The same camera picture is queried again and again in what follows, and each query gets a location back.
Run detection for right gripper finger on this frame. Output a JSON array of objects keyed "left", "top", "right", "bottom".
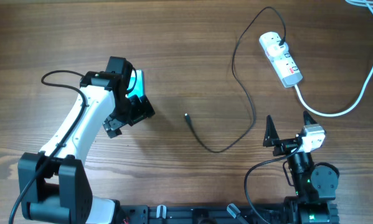
[
  {"left": 263, "top": 115, "right": 280, "bottom": 147},
  {"left": 303, "top": 111, "right": 318, "bottom": 126}
]

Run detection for black camera cable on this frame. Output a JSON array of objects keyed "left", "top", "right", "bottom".
[
  {"left": 7, "top": 70, "right": 88, "bottom": 224},
  {"left": 243, "top": 143, "right": 303, "bottom": 224}
]

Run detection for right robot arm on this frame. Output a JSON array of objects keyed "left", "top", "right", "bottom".
[{"left": 263, "top": 111, "right": 340, "bottom": 224}]

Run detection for Galaxy S25 smartphone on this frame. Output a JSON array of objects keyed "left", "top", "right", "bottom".
[{"left": 128, "top": 70, "right": 145, "bottom": 98}]

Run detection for white power strip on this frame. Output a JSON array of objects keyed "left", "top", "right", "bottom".
[{"left": 259, "top": 32, "right": 303, "bottom": 88}]

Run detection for black USB charging cable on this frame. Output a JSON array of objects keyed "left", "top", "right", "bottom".
[{"left": 184, "top": 6, "right": 288, "bottom": 154}]

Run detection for left black camera cable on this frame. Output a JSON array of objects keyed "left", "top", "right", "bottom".
[{"left": 7, "top": 70, "right": 88, "bottom": 224}]

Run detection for white USB charger plug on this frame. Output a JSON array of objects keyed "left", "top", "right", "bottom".
[{"left": 266, "top": 43, "right": 289, "bottom": 58}]

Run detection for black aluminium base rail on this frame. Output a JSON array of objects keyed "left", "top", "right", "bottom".
[{"left": 113, "top": 201, "right": 340, "bottom": 224}]

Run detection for white cables at corner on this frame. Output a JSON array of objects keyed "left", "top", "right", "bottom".
[{"left": 344, "top": 0, "right": 373, "bottom": 9}]

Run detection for right black camera cable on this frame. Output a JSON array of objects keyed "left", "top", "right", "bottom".
[{"left": 243, "top": 143, "right": 303, "bottom": 224}]

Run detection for white power strip cord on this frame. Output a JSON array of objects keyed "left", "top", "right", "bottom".
[{"left": 294, "top": 2, "right": 373, "bottom": 118}]

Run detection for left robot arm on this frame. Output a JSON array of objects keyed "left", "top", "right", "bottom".
[{"left": 9, "top": 57, "right": 155, "bottom": 223}]

